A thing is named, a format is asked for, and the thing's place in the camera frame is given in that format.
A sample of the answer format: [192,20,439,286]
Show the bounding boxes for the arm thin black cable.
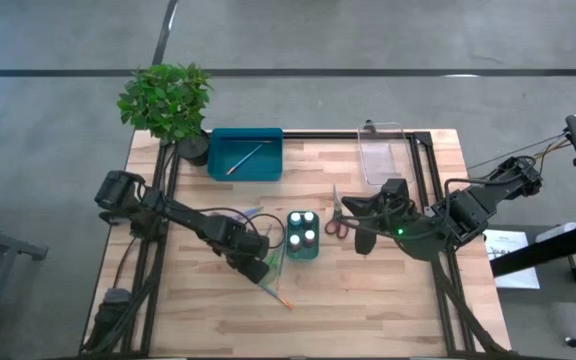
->
[195,205,287,251]
[342,177,469,241]

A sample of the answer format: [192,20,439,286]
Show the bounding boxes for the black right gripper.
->
[341,192,422,256]

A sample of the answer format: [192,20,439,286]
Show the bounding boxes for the thick black cable bundle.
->
[430,239,514,357]
[81,244,164,355]

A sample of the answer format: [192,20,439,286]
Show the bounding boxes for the clear plastic container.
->
[356,121,417,188]

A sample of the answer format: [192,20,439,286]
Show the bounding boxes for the purple scissors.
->
[206,205,265,226]

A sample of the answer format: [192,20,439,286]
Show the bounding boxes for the green plant in black pot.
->
[116,62,214,168]

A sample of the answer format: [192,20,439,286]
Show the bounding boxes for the small teal plastic basket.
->
[285,209,321,262]

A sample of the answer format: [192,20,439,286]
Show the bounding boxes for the white paper sheet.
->
[482,228,542,290]

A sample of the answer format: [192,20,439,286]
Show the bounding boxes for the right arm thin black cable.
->
[342,177,469,241]

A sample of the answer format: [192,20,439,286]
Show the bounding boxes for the thin light blue paintbrush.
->
[226,143,264,176]

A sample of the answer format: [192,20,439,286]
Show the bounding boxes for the green scissors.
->
[262,227,289,281]

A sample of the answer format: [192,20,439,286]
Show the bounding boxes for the black aluminium table frame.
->
[120,130,479,357]

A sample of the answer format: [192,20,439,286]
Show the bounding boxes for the blue rectangular plastic tray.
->
[206,127,285,182]

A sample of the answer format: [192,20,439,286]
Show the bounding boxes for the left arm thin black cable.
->
[195,205,287,251]

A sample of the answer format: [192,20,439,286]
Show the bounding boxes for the thick blue paintbrush orange bristles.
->
[260,283,295,311]

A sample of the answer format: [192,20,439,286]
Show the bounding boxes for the white plastic box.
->
[535,222,576,244]

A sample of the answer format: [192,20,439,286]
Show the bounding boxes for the thin brown cable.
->
[112,237,137,290]

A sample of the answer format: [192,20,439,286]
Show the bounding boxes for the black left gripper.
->
[215,224,272,286]

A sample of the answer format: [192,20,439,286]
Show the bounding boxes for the right arm base cable bundle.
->
[467,132,572,171]

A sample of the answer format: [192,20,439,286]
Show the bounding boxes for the red scissors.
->
[323,183,349,240]

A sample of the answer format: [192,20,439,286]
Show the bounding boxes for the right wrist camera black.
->
[380,177,410,199]

